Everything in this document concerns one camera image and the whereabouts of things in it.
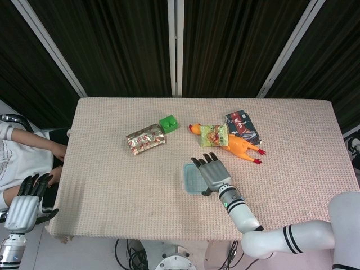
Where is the orange rubber chicken toy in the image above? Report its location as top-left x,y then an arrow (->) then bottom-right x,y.
188,123 -> 267,165

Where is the metal chair armrest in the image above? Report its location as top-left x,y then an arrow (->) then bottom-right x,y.
0,114 -> 34,133

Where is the black and white poster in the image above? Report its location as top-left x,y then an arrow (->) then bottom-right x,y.
343,132 -> 360,170

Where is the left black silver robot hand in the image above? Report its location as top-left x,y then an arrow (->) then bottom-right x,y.
4,173 -> 60,235

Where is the person's bare hand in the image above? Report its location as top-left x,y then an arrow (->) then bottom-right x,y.
52,143 -> 68,163

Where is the person in white shirt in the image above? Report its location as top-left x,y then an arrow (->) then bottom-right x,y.
0,120 -> 55,209

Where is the silver red snack packet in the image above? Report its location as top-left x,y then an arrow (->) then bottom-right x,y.
125,123 -> 167,156

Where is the blue plastic lid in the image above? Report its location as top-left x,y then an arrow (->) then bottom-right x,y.
183,163 -> 210,195

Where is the green toy building brick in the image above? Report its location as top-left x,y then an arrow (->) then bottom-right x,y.
159,114 -> 180,134

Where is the round silver robot base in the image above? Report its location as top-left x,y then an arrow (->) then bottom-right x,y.
154,245 -> 197,270

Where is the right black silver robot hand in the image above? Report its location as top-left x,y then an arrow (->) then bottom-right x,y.
190,152 -> 234,197

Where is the green snack packet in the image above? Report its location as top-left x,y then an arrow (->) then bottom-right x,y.
200,124 -> 230,148

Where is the white frame post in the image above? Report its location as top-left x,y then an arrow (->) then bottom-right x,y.
167,0 -> 185,98
11,0 -> 87,98
256,0 -> 327,99

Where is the dark blue printed packet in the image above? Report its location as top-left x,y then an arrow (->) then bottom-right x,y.
224,110 -> 264,146

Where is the dark curtain panel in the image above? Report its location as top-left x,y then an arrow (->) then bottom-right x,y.
264,0 -> 360,134
28,0 -> 173,98
182,0 -> 313,98
0,0 -> 80,130

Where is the pink waffle-weave tablecloth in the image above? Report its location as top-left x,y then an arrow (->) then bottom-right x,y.
46,97 -> 360,244

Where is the black cable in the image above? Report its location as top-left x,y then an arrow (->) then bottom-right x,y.
219,240 -> 248,270
114,238 -> 150,270

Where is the person's bare forearm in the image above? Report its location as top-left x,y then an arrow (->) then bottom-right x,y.
11,129 -> 57,155

